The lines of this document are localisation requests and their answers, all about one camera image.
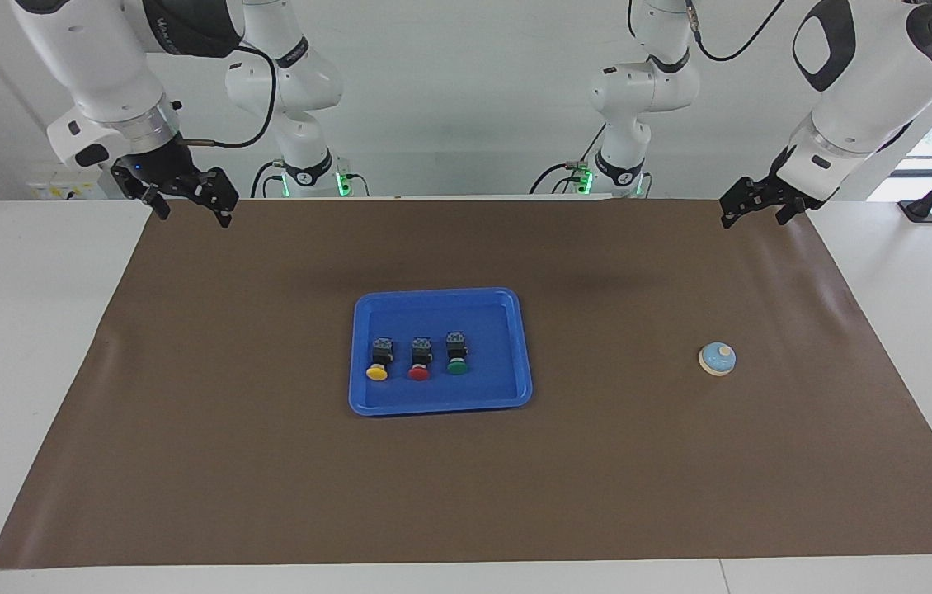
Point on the blue desk bell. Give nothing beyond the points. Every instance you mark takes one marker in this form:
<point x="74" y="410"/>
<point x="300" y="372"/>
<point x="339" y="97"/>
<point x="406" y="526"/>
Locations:
<point x="717" y="359"/>

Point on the brown table mat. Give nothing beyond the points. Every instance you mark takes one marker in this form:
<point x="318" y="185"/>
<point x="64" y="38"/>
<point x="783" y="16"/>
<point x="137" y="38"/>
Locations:
<point x="466" y="478"/>

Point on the red push button switch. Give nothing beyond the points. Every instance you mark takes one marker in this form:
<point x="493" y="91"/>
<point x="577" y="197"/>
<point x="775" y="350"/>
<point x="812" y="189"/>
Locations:
<point x="419" y="372"/>

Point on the white wall socket box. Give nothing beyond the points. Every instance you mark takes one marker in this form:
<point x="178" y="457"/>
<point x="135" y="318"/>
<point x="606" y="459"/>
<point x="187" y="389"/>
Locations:
<point x="54" y="186"/>

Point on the green push button switch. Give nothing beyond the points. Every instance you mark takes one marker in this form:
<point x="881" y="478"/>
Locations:
<point x="456" y="367"/>

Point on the blue plastic tray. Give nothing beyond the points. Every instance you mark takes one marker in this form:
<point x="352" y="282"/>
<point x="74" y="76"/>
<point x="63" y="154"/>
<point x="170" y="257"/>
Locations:
<point x="491" y="363"/>

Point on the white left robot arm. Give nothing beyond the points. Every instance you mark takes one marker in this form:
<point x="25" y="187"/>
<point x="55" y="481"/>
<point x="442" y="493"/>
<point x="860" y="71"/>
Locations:
<point x="862" y="82"/>

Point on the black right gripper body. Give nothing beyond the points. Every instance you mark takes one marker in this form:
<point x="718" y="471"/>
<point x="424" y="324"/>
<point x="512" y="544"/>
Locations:
<point x="165" y="169"/>

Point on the green lit base connector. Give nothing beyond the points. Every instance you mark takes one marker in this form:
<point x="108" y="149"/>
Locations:
<point x="343" y="183"/>
<point x="585" y="180"/>

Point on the yellow push button switch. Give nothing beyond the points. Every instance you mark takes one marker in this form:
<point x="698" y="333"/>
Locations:
<point x="377" y="372"/>

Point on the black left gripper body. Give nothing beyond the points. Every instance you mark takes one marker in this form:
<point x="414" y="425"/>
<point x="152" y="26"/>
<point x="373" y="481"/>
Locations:
<point x="778" y="194"/>

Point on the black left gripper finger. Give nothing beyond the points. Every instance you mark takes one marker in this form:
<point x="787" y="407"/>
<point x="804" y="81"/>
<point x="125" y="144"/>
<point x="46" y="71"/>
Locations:
<point x="732" y="210"/>
<point x="786" y="214"/>

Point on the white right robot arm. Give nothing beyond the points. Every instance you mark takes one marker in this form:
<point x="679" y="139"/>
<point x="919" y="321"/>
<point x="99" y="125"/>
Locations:
<point x="95" y="66"/>

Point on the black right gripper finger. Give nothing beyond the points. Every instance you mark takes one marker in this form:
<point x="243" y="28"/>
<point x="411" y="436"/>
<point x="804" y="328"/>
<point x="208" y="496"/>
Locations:
<point x="157" y="202"/>
<point x="223" y="198"/>

